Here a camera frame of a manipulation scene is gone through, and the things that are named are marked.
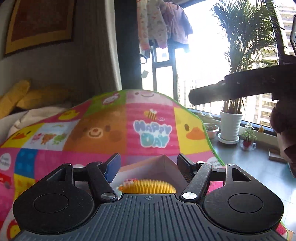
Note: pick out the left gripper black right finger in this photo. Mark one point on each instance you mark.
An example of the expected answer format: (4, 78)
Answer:
(186, 167)

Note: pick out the colourful cartoon play mat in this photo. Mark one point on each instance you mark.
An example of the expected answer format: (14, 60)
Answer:
(53, 186)

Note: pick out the white blanket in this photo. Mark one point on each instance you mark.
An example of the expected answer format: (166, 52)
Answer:
(14, 122)

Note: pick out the yellow knitted corn toy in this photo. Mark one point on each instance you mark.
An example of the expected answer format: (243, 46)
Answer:
(148, 186)

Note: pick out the hanging clothes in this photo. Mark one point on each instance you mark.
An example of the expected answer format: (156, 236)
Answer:
(161, 23)

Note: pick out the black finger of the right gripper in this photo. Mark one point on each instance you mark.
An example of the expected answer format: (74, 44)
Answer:
(279, 81)

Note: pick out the small potted plant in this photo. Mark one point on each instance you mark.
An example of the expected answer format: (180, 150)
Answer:
(248, 138)

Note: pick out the yellow cushion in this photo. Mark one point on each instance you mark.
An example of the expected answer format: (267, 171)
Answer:
(13, 96)
(46, 96)

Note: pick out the pink cardboard box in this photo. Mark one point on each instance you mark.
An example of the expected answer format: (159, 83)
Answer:
(157, 168)

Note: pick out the potted palm white pot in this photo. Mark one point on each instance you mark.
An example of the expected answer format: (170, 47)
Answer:
(249, 29)

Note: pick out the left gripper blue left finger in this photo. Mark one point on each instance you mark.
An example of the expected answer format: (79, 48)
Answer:
(111, 167)

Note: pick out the framed red picture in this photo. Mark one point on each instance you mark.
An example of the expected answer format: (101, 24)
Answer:
(35, 23)

